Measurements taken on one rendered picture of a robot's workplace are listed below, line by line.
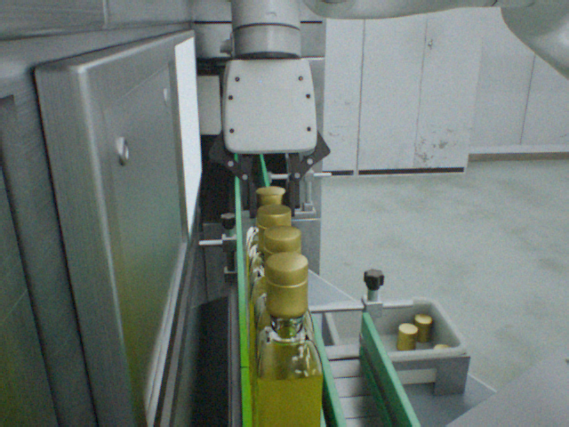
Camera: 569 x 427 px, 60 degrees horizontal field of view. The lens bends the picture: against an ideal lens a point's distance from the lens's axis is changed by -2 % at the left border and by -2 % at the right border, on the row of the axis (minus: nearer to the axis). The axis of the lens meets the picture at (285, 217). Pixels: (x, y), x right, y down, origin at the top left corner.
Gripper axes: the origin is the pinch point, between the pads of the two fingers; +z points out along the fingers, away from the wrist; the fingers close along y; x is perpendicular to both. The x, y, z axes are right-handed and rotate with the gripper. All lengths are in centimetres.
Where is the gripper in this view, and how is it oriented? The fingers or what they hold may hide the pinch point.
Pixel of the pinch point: (271, 198)
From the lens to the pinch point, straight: 56.7
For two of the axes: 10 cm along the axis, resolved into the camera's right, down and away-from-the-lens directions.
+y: 10.0, -0.4, 0.9
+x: -0.9, -1.2, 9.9
